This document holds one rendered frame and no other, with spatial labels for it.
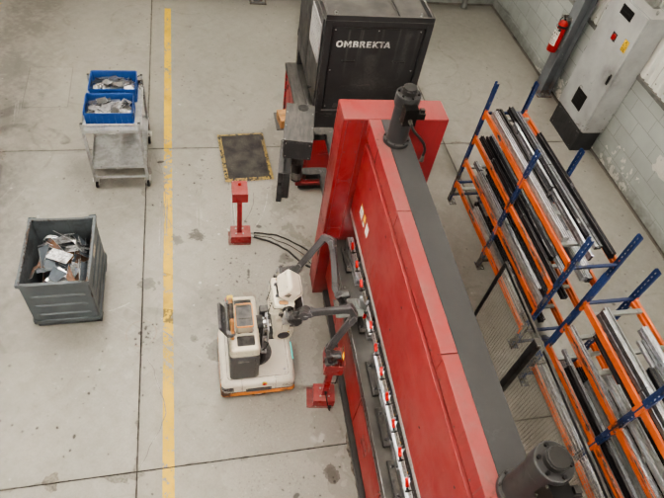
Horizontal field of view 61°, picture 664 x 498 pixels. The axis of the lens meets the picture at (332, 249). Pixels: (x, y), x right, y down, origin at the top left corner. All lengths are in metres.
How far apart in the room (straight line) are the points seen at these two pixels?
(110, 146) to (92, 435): 3.33
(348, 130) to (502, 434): 2.50
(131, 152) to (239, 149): 1.36
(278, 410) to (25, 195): 3.82
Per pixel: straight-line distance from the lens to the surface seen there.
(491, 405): 3.12
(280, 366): 5.24
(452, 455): 3.26
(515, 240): 6.14
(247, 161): 7.31
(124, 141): 7.17
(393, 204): 3.80
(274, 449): 5.23
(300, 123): 4.83
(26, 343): 6.01
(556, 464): 2.57
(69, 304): 5.66
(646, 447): 4.99
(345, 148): 4.56
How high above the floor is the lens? 4.92
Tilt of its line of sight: 50 degrees down
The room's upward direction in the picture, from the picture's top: 12 degrees clockwise
